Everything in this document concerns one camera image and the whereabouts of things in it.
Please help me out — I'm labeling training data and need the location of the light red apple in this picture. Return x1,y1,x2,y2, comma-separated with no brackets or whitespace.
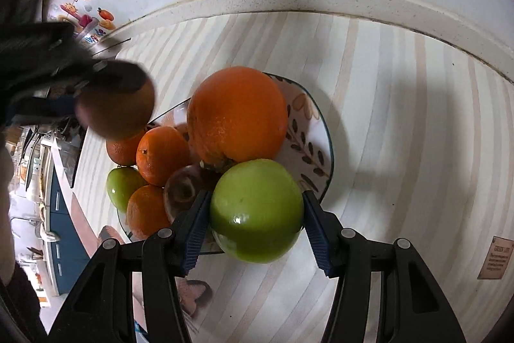
75,78,155,140

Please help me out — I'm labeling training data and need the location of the floral ceramic plate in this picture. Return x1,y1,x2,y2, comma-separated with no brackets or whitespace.
117,73,334,255

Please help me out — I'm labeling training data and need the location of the striped cat table mat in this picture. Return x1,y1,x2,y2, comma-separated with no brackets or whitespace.
69,10,514,343

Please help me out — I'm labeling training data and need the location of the small green apple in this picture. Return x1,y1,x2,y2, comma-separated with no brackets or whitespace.
105,166,147,212

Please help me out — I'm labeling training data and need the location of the dark red apple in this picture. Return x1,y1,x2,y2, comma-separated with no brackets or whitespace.
163,164,209,223

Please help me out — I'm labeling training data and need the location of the colourful fruit wall sticker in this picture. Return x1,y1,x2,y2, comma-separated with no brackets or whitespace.
45,0,117,47

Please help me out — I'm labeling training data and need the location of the large orange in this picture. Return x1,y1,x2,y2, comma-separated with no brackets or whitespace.
186,66,288,168

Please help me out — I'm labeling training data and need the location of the small orange on plate edge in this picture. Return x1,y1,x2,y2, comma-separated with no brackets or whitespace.
106,131,146,166

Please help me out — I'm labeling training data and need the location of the blue kitchen cabinet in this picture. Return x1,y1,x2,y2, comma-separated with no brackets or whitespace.
44,168,90,295

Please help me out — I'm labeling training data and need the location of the black stove top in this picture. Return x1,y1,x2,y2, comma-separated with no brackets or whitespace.
56,125,86,187

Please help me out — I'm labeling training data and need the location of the small mandarin orange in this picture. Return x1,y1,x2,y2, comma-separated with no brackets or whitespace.
136,126,191,187

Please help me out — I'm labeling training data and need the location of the large green apple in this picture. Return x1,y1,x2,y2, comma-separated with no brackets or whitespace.
210,158,304,264

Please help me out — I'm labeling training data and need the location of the brown mat label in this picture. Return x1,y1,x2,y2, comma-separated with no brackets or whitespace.
477,236,514,280

